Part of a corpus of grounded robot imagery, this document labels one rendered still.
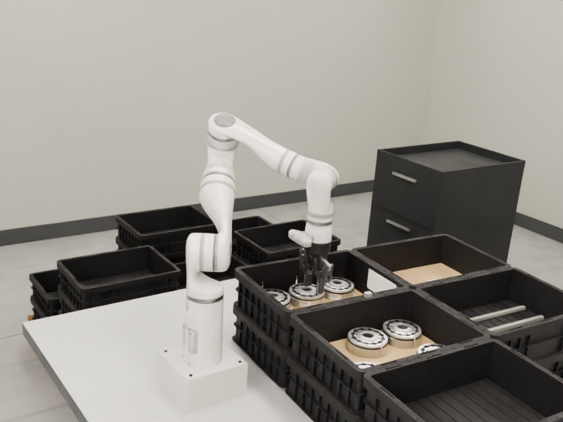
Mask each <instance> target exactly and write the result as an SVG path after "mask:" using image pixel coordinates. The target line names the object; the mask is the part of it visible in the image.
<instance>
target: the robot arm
mask: <svg viewBox="0 0 563 422"><path fill-rule="evenodd" d="M239 142H242V143H243V144H245V145H246V146H248V147H249V148H250V149H251V150H252V151H253V152H254V153H255V154H256V155H257V156H258V157H259V158H260V159H261V160H262V161H263V162H264V163H265V164H266V165H267V166H268V167H269V168H270V169H272V170H273V171H275V172H278V173H280V174H281V175H283V176H285V177H287V178H290V179H293V180H305V181H307V203H308V209H307V223H306V228H305V231H299V230H295V229H291V230H290V231H289V234H288V237H289V238H290V239H292V240H293V241H295V242H296V243H298V244H299V245H301V246H303V248H304V249H300V250H299V254H300V269H303V273H304V285H305V286H310V285H311V284H312V273H311V272H312V271H313V270H314V274H315V275H316V277H317V285H316V294H317V295H322V294H323V292H324V284H325V283H328V282H330V281H331V277H332V273H333V264H329V263H328V259H327V254H328V252H329V251H330V250H331V241H332V232H333V227H332V222H333V204H332V203H331V202H330V194H331V190H332V189H333V188H335V187H336V186H337V185H338V181H339V175H338V172H337V170H336V169H335V168H334V167H332V166H330V165H329V164H327V163H325V162H320V161H317V160H314V159H311V158H306V157H303V156H301V155H299V154H297V153H295V152H293V151H291V150H288V149H286V148H285V147H282V146H280V145H278V144H276V143H275V142H273V141H271V140H270V139H268V138H267V137H265V136H263V135H262V134H260V132H258V131H257V130H255V129H254V128H252V127H251V126H249V125H247V124H246V123H244V122H243V121H242V120H240V119H239V118H237V117H235V116H232V115H231V114H228V113H223V112H221V113H216V114H214V115H212V116H211V117H210V118H209V121H208V128H207V154H208V161H207V167H206V168H205V170H204V173H203V176H202V179H201V184H200V190H199V201H200V203H201V205H202V207H203V209H204V211H205V212H206V213H207V214H208V216H209V217H210V218H211V219H212V221H213V222H214V225H215V226H216V228H217V230H218V234H205V233H192V234H190V235H189V236H188V238H187V242H186V246H185V247H186V254H185V256H186V270H187V290H186V322H184V323H183V358H184V360H185V361H186V362H187V363H188V365H189V366H190V367H191V368H192V367H200V368H207V367H212V366H214V365H217V364H218V363H220V362H221V360H222V341H223V313H224V287H223V285H222V284H221V283H220V282H219V281H217V280H215V279H212V278H210V277H208V276H206V275H205V274H204V273H202V272H201V271H209V272H223V271H226V270H227V269H228V268H229V266H230V262H231V251H232V249H231V246H232V215H233V207H234V201H235V173H234V162H235V155H236V153H237V149H238V146H239ZM304 260H305V264H303V261H304ZM321 269H323V270H322V271H318V270H321ZM321 274H322V278H321V279H320V275H321ZM326 277H327V278H326Z"/></svg>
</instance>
